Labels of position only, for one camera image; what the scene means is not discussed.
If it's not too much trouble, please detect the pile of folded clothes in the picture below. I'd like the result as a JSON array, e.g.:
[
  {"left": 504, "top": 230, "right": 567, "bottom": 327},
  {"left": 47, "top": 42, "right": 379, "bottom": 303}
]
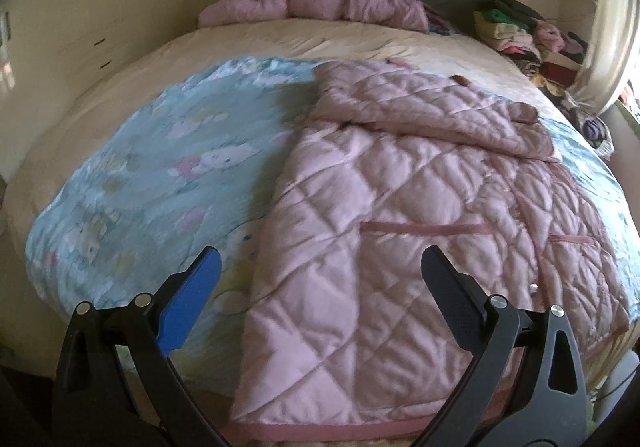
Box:
[{"left": 472, "top": 0, "right": 591, "bottom": 93}]

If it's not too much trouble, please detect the blue cartoon cat blanket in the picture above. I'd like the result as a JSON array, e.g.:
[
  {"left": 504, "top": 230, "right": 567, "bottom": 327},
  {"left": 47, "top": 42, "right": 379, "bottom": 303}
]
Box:
[{"left": 25, "top": 56, "right": 640, "bottom": 378}]

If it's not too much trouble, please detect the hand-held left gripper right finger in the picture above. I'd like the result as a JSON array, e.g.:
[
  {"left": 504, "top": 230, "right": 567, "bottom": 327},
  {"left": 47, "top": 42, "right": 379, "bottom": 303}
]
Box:
[{"left": 415, "top": 246, "right": 592, "bottom": 447}]

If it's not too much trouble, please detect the beige bed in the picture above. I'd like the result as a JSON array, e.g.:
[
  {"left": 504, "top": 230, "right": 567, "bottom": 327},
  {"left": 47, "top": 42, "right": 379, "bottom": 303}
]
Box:
[{"left": 0, "top": 20, "right": 640, "bottom": 398}]

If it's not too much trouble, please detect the white bag with purple cloth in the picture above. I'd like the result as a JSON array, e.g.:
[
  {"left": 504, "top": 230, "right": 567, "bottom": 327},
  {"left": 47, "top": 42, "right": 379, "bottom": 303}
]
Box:
[{"left": 575, "top": 102, "right": 616, "bottom": 158}]

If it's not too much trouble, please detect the pink quilted jacket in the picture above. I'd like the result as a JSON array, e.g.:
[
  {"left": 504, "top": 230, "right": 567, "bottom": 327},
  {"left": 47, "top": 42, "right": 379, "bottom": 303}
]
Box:
[{"left": 227, "top": 58, "right": 631, "bottom": 443}]

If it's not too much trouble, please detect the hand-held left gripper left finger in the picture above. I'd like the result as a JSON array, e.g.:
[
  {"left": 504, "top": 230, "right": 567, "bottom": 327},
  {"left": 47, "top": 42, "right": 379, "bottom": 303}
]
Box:
[{"left": 52, "top": 246, "right": 232, "bottom": 447}]

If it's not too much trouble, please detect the cream curtain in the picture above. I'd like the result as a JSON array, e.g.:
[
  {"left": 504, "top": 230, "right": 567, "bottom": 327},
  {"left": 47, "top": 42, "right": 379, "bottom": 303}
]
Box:
[{"left": 570, "top": 0, "right": 633, "bottom": 113}]

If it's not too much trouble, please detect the cream wardrobe with drawers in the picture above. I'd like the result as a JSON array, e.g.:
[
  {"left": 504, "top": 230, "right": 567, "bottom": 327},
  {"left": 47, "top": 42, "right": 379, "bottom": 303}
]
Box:
[{"left": 0, "top": 0, "right": 241, "bottom": 93}]

